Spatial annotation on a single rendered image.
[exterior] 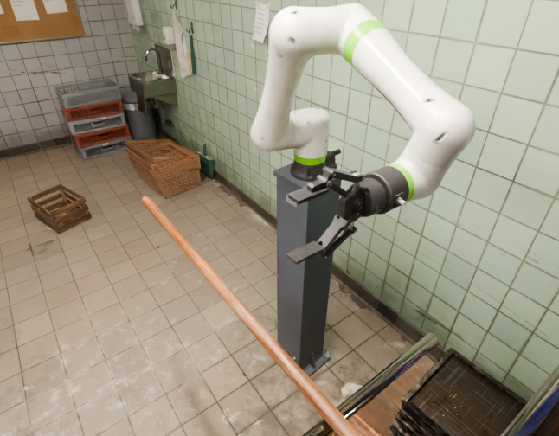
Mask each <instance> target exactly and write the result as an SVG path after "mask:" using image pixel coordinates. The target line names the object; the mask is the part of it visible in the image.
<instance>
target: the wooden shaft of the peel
mask: <svg viewBox="0 0 559 436"><path fill-rule="evenodd" d="M142 203H143V204H144V205H145V206H146V208H147V209H148V210H149V211H150V212H151V214H152V215H153V216H154V217H155V218H156V220H157V221H158V222H159V223H160V225H161V226H162V227H163V228H164V230H165V231H166V232H167V233H168V234H169V235H170V237H171V238H172V239H173V240H174V241H175V242H176V243H177V244H178V246H179V247H180V248H181V249H182V250H183V252H184V253H185V254H186V255H187V256H188V258H189V259H190V260H191V261H192V263H193V264H194V265H195V266H196V268H197V269H198V270H199V271H200V272H201V274H202V275H203V276H204V277H205V278H206V280H207V281H208V282H209V283H210V284H211V285H212V286H213V287H214V288H215V290H216V291H217V292H218V293H219V294H220V296H221V297H222V298H223V299H224V301H225V302H226V303H227V304H228V306H229V307H230V308H231V309H232V310H233V312H234V313H235V314H236V315H237V316H238V318H239V319H240V320H241V321H242V322H243V323H244V324H245V325H246V326H247V328H248V329H249V330H250V331H251V332H252V334H253V335H254V336H255V337H256V339H257V340H258V341H259V342H260V344H261V345H262V346H263V347H264V348H265V350H266V351H267V352H268V353H269V354H270V356H271V357H272V358H273V359H274V361H276V363H278V364H279V366H280V367H281V368H282V369H283V371H284V372H285V373H286V374H287V375H288V377H289V378H290V379H291V380H292V382H293V383H294V384H295V385H296V386H297V388H298V389H299V390H300V391H301V392H302V394H303V395H304V396H305V397H306V399H307V400H308V401H309V402H310V403H311V404H312V405H313V406H314V407H315V409H316V410H317V411H318V412H319V413H320V415H321V416H322V417H323V418H324V420H325V421H326V422H327V423H328V424H329V426H330V427H331V428H332V429H333V430H334V432H335V433H336V434H337V435H338V436H361V435H360V434H359V433H358V431H357V430H356V429H355V428H354V427H353V426H352V425H351V423H349V421H347V419H345V418H344V416H343V415H342V414H341V413H340V412H339V411H338V410H337V408H336V407H335V406H334V405H333V404H332V403H331V401H330V400H329V399H328V398H327V397H326V396H325V395H324V393H323V392H322V391H321V390H320V389H319V388H318V387H317V386H316V384H315V383H314V382H313V381H312V380H311V379H310V378H309V376H308V375H307V374H306V373H305V372H304V371H303V370H302V368H301V367H300V366H299V365H298V364H297V363H296V362H295V361H294V360H293V359H292V358H291V357H290V356H289V355H288V353H287V352H286V351H285V350H284V349H283V348H282V347H281V345H280V344H279V343H278V342H277V341H276V340H275V339H274V337H273V336H272V335H271V334H270V333H269V332H268V331H267V329H266V328H265V327H264V326H263V325H262V324H261V323H260V321H259V320H258V319H257V318H256V317H255V316H254V314H253V313H252V312H251V311H250V310H249V309H248V308H247V307H246V306H245V305H244V304H243V303H242V302H241V301H240V299H239V298H238V297H237V296H236V295H235V294H234V293H233V291H232V290H231V289H230V288H229V287H228V286H227V285H226V283H225V282H224V281H223V280H222V279H221V278H220V277H219V275H218V274H217V273H216V272H215V271H214V270H213V269H212V267H211V266H210V265H209V264H208V263H207V262H206V261H205V259H204V258H203V257H202V256H201V255H200V254H199V253H198V252H197V251H196V250H195V248H193V247H192V246H191V245H190V243H189V242H188V241H187V240H186V239H185V238H184V237H183V235H182V234H181V233H180V232H179V231H178V230H177V228H176V227H175V226H174V225H173V224H172V223H171V222H170V220H169V219H168V218H167V217H166V216H165V215H164V214H163V212H162V211H161V210H160V209H159V208H158V207H157V206H156V204H155V203H154V202H153V201H152V200H151V199H150V198H149V197H148V196H144V197H143V198H142Z"/></svg>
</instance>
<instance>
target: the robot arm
mask: <svg viewBox="0 0 559 436"><path fill-rule="evenodd" d="M327 54H334V55H342V57H343V58H344V59H345V60H346V61H347V62H348V63H349V64H350V65H351V66H352V67H354V68H355V69H356V70H357V72H358V73H359V74H360V75H362V76H363V77H364V79H366V80H367V81H368V82H369V83H370V84H371V85H372V86H373V87H374V88H376V89H377V90H378V91H379V92H380V93H381V94H382V96H383V97H384V98H385V99H386V100H387V101H388V102H389V103H390V104H391V105H392V106H393V107H394V108H395V109H396V111H397V112H398V113H399V114H400V116H401V117H402V119H403V120H404V121H405V122H407V124H408V126H409V127H410V129H411V130H412V132H413V135H412V137H411V139H410V140H409V142H408V144H407V146H406V148H405V149H404V151H403V152H402V154H401V155H400V156H399V157H398V159H397V160H396V161H395V162H393V163H391V164H389V165H387V166H384V167H382V168H380V169H378V170H374V171H371V172H370V173H367V174H365V175H363V174H361V173H359V172H357V171H355V170H354V171H351V172H347V171H343V170H337V164H336V163H335V161H336V158H335V156H336V155H338V154H340V153H341V150H340V149H337V150H334V151H328V140H329V130H330V115H329V113H328V112H326V111H325V110H322V109H319V108H304V109H299V110H296V111H291V109H292V103H293V100H294V96H295V93H296V91H297V88H298V85H299V81H300V79H301V76H302V74H303V72H304V70H305V66H306V64H307V62H308V61H309V60H310V59H311V58H312V57H313V56H316V55H327ZM475 129H476V122H475V118H474V116H473V114H472V112H471V110H470V109H469V108H468V107H467V106H465V105H463V104H462V103H460V102H459V101H457V100H456V99H455V98H454V97H452V96H451V95H450V94H448V93H447V92H445V91H444V90H443V89H441V88H440V87H438V85H437V84H436V83H435V82H433V81H432V80H431V79H430V78H429V77H428V76H427V75H426V74H425V73H424V72H423V71H422V70H421V69H420V68H419V67H418V66H417V65H416V64H415V63H414V62H413V61H412V60H411V59H410V58H409V57H408V55H407V54H406V53H405V52H404V51H403V49H402V48H401V47H400V45H399V44H398V43H397V41H396V40H395V38H394V37H393V36H392V35H391V34H390V32H389V31H388V30H387V29H386V28H385V27H384V26H383V25H382V24H381V23H380V21H379V20H378V19H377V18H376V17H375V16H374V15H373V14H372V13H371V12H370V11H369V10H368V9H367V8H365V7H364V6H362V5H361V4H358V3H348V4H343V5H338V6H331V7H299V6H290V7H287V8H284V9H282V10H281V11H280V12H279V13H278V14H277V15H276V16H275V17H274V19H273V20H272V22H271V25H270V29H269V48H268V62H267V75H266V80H265V86H264V90H263V94H262V97H261V101H260V106H259V109H258V112H257V114H256V117H255V119H254V122H253V124H252V127H251V132H250V134H251V139H252V141H253V143H254V145H255V146H256V147H257V148H258V149H260V150H262V151H267V152H271V151H282V150H287V149H293V154H294V162H293V165H292V167H291V175H292V176H293V177H295V178H297V179H299V180H302V181H307V182H311V183H308V184H307V187H304V188H303V189H298V190H296V191H293V192H292V193H289V194H288V198H290V199H291V200H292V201H294V202H296V203H297V204H301V203H303V202H307V201H310V200H311V199H314V198H316V197H319V196H321V195H324V194H326V193H329V189H331V190H333V191H334V192H336V193H337V194H339V195H340V196H341V197H340V199H339V200H338V208H337V214H336V215H335V216H334V218H333V223H332V224H331V225H330V226H329V227H328V228H327V230H326V231H325V232H324V234H323V235H322V236H321V237H320V239H319V240H318V242H316V241H312V242H310V243H308V244H306V245H304V246H302V247H300V248H298V249H296V250H294V251H292V252H290V253H288V254H287V258H288V259H289V260H291V261H292V262H293V263H294V264H295V265H297V264H299V263H301V262H303V261H305V260H308V259H310V258H312V257H314V256H316V255H319V256H320V257H322V258H323V259H324V260H326V259H327V258H328V257H329V256H330V255H331V254H332V253H333V252H334V251H335V250H336V249H337V248H338V247H339V246H340V245H341V244H342V243H343V242H344V241H345V240H346V239H347V238H348V237H349V236H350V235H352V234H354V233H355V232H356V231H357V228H356V227H355V221H356V220H357V219H358V218H360V217H369V216H372V215H374V214H378V215H383V214H385V213H387V212H389V211H390V210H392V209H394V208H398V207H400V206H401V205H402V206H405V205H406V204H407V202H410V201H413V200H419V199H423V198H426V197H428V196H430V195H432V194H433V193H434V192H435V190H437V189H438V188H439V186H440V183H441V181H442V179H443V177H444V176H445V174H446V173H447V171H448V169H449V168H450V166H451V165H452V163H453V162H454V160H455V159H456V158H457V157H458V155H459V154H460V153H461V152H462V151H463V150H464V149H465V148H466V147H467V146H468V145H469V143H470V142H471V141H472V138H473V136H474V133H475ZM332 178H336V179H341V180H345V181H349V182H351V183H353V184H351V186H350V187H349V188H348V189H347V190H346V191H345V190H344V189H342V188H340V187H339V186H337V185H336V184H335V183H334V182H332V181H331V180H332ZM313 181H314V182H313ZM327 187H328V188H327ZM340 217H341V218H342V219H344V220H346V222H342V221H340V220H339V218H340ZM321 245H322V246H321Z"/></svg>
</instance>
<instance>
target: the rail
mask: <svg viewBox="0 0 559 436"><path fill-rule="evenodd" d="M558 404H559V369H558V370H557V371H556V373H555V374H554V375H553V376H552V377H551V379H550V380H549V381H548V383H547V384H546V385H545V386H544V388H543V389H542V390H541V392H540V393H539V394H538V395H537V397H536V398H535V399H534V400H533V402H531V404H530V405H529V406H528V407H527V408H526V410H525V411H524V412H523V413H522V415H521V416H520V417H519V418H518V420H517V421H516V422H515V424H514V425H513V426H512V427H511V429H510V430H509V431H508V432H507V434H506V435H505V436H535V435H536V434H537V432H538V431H539V430H540V428H541V427H542V426H543V424H544V423H545V421H546V420H547V419H548V418H549V416H550V415H551V414H552V412H553V411H554V410H555V408H556V407H557V405H558Z"/></svg>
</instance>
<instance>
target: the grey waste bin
mask: <svg viewBox="0 0 559 436"><path fill-rule="evenodd" d="M121 101H122V106H123V109H124V115H125V121H126V123H127V124H128V126H129V131H130V134H131V136H132V140H155V139H158V134H157V128H156V124H155V119H154V115H153V111H152V106H151V104H152V103H151V99H145V101H146V108H147V115H146V116H145V115H144V114H143V113H141V112H140V111H139V110H138V100H137V94H136V93H126V94H123V95H122V99H121Z"/></svg>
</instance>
